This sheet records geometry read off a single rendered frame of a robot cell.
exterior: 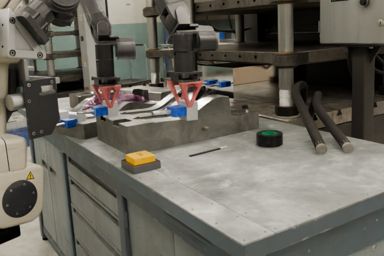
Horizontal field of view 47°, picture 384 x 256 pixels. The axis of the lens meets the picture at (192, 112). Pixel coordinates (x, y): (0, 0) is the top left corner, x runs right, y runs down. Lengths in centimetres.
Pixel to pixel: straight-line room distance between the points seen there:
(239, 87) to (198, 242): 128
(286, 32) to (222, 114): 49
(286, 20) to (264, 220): 108
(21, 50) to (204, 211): 57
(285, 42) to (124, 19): 766
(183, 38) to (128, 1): 818
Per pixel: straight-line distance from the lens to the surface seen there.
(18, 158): 130
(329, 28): 181
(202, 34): 125
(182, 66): 122
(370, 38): 169
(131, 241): 143
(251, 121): 155
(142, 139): 133
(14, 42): 112
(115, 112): 146
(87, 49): 582
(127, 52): 144
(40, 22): 114
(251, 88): 224
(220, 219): 87
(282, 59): 178
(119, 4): 929
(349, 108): 204
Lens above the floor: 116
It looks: 11 degrees down
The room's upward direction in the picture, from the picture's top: 3 degrees counter-clockwise
